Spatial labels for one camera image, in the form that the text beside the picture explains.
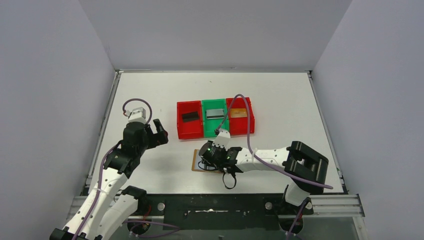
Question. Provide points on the right red bin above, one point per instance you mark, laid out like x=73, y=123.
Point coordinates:
x=237, y=126

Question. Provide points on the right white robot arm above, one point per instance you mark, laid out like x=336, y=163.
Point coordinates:
x=306, y=167

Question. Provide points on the gold card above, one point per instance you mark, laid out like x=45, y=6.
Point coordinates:
x=238, y=113

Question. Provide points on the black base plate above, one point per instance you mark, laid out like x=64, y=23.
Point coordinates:
x=231, y=211

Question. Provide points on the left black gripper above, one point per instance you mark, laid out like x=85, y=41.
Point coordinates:
x=151, y=135

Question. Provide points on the red bin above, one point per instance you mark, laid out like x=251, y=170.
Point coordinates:
x=190, y=130
x=237, y=126

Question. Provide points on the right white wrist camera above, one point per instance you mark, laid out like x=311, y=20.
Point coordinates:
x=222, y=139

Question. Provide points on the green middle bin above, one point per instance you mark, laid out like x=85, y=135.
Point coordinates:
x=210, y=124

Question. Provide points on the silver VIP credit card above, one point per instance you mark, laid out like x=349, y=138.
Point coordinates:
x=217, y=113

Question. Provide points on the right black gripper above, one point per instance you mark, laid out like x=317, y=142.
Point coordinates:
x=205, y=164

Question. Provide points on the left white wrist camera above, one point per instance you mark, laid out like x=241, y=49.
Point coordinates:
x=137, y=115

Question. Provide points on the yellow leather card holder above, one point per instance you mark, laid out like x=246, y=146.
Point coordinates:
x=199, y=166

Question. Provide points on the left red bin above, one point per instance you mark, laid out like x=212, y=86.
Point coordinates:
x=190, y=130

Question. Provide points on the black card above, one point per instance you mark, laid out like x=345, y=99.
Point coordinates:
x=190, y=116

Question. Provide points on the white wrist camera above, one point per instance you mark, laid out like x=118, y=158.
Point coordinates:
x=222, y=139
x=137, y=115

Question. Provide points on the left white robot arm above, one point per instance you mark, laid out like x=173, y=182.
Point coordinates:
x=96, y=219

